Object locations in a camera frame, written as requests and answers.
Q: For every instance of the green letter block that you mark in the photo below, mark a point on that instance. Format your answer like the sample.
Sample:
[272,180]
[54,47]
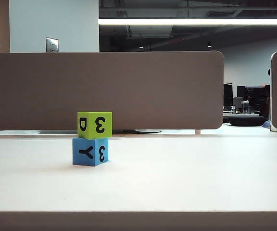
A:
[95,125]

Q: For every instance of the blue letter block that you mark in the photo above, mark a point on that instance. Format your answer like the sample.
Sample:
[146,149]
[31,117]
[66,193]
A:
[86,151]

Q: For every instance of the large brown desk divider panel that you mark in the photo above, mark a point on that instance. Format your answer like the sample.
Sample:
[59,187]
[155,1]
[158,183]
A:
[129,91]

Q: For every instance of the narrow black computer monitor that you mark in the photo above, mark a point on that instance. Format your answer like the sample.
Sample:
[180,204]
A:
[228,95]

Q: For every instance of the grey office chair back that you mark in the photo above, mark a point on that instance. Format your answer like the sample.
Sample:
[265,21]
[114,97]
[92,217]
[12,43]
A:
[237,103]

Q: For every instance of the black ceiling spotlight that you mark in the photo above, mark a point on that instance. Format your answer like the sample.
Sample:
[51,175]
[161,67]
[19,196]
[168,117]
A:
[209,44]

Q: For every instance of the long white ceiling light strip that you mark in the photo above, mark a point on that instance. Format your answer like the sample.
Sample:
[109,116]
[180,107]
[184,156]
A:
[189,21]

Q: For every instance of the clear water bottle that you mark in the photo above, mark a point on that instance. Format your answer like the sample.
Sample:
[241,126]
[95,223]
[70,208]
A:
[245,108]

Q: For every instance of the black round cushion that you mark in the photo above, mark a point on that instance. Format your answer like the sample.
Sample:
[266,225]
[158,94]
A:
[246,120]

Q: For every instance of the wide black computer monitor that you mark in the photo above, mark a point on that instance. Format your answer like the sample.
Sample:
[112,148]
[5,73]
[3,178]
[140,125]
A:
[251,96]

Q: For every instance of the blue cloth item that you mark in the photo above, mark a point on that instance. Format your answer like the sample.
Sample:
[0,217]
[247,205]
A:
[266,124]

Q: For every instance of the person in dark clothes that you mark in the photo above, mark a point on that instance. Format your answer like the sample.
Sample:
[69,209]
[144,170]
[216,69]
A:
[267,101]

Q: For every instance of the metal wall switch plate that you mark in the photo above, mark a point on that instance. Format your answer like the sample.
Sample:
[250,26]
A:
[52,44]

